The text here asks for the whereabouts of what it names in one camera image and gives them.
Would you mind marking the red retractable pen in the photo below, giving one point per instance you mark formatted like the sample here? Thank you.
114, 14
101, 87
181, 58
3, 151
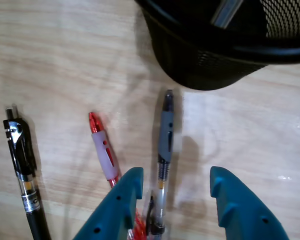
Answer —
102, 150

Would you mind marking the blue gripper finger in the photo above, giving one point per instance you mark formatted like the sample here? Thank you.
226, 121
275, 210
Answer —
112, 212
247, 212

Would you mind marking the grey grip retractable pen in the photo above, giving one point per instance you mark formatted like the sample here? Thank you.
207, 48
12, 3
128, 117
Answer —
166, 135

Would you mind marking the clear stick pen black grip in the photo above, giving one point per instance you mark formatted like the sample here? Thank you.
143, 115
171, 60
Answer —
226, 12

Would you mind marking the black retractable pen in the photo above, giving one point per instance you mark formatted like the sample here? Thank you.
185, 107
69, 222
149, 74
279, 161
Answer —
22, 150

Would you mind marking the black mesh pen holder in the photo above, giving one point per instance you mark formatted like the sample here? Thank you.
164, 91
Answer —
202, 55

